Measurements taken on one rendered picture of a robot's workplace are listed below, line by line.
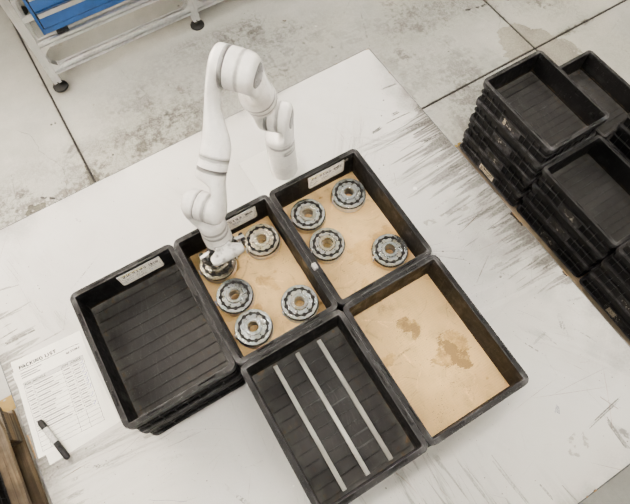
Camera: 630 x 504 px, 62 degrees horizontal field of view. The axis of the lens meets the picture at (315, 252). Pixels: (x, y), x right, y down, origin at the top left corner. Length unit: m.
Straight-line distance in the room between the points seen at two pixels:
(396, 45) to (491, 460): 2.29
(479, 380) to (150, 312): 0.91
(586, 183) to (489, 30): 1.29
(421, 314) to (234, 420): 0.60
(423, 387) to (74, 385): 0.99
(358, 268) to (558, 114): 1.22
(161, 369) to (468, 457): 0.86
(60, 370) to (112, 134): 1.56
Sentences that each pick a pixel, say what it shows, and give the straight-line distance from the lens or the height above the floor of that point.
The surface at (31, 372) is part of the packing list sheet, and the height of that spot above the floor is 0.70.
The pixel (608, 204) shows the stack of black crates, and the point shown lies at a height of 0.38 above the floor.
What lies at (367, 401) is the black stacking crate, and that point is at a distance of 1.43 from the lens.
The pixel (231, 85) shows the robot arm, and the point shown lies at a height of 1.37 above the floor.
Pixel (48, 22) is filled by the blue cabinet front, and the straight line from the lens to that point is 3.07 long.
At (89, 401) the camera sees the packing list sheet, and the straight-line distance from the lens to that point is 1.69.
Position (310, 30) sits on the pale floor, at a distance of 3.26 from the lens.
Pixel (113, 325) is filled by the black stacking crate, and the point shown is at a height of 0.83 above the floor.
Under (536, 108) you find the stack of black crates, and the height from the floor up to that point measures 0.49.
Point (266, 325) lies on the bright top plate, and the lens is 1.44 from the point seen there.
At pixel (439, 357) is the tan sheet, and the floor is 0.83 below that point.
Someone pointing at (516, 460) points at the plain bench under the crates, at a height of 0.70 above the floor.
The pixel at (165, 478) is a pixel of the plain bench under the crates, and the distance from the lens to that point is 1.60.
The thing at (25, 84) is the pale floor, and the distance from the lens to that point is 3.42.
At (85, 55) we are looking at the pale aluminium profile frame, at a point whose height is 0.14.
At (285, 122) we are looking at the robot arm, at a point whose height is 1.01.
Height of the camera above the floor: 2.24
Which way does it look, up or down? 66 degrees down
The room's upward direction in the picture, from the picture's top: 3 degrees counter-clockwise
